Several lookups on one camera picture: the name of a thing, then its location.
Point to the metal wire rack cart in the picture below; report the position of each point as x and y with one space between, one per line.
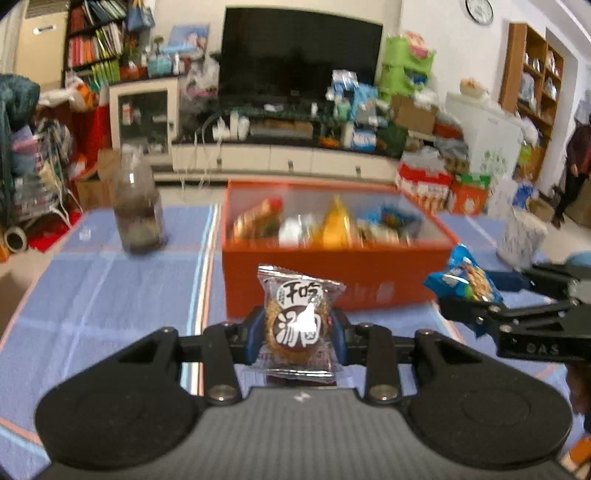
39 162

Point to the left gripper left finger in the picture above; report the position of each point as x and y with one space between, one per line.
218 350

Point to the wooden shelf unit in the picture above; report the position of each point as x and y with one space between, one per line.
531 89

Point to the brown cardboard box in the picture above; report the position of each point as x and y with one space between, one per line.
406 114

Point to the open cardboard box on floor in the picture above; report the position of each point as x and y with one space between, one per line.
94 186

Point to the green stacked storage bins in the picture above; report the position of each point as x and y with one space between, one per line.
406 68

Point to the blue snack packet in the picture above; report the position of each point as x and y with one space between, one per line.
463 279

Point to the white cat pattern mug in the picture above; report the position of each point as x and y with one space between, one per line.
524 235

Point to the person in dark red clothes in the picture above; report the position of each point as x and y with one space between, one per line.
577 165

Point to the white tv console cabinet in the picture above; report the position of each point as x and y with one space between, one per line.
223 149

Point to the blue plaid tablecloth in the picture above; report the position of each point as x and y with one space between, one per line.
93 300

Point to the round wall clock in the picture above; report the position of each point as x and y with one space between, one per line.
480 11

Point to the white glass door cabinet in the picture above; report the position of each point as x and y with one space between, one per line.
144 114

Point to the orange cardboard box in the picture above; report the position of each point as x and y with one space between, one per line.
375 277

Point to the white small refrigerator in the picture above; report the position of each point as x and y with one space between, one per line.
494 137

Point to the roll of tape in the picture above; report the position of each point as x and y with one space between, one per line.
15 240

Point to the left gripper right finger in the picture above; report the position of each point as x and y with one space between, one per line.
378 350

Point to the glass jar with dark contents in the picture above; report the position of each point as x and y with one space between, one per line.
136 204

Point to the round cookie clear wrapper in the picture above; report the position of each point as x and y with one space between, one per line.
297 324

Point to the red white carton box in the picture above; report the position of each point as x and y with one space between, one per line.
428 188

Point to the black flat screen television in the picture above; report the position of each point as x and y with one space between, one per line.
273 52

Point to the orange green gift bag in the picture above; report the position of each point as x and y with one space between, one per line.
468 194

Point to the teal puffer jacket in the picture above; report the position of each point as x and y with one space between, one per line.
19 98

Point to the dark bookshelf with books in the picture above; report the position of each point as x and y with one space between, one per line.
95 41

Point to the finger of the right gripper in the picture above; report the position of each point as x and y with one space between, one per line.
485 316
556 281

